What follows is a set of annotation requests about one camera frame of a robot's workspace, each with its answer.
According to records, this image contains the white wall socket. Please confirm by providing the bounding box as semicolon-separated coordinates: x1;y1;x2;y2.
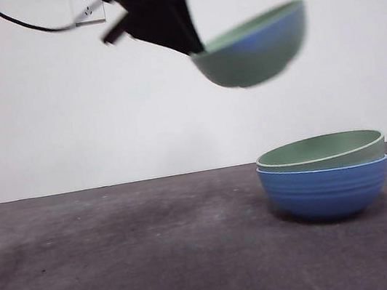
71;0;107;28

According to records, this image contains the blue ribbed bowl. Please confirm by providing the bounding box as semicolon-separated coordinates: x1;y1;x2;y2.
255;147;387;230

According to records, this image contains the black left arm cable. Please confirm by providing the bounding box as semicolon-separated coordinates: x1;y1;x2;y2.
0;0;108;41

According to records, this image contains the green ribbed bowl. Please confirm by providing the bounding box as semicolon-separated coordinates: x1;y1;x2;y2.
183;0;316;96
252;125;387;181

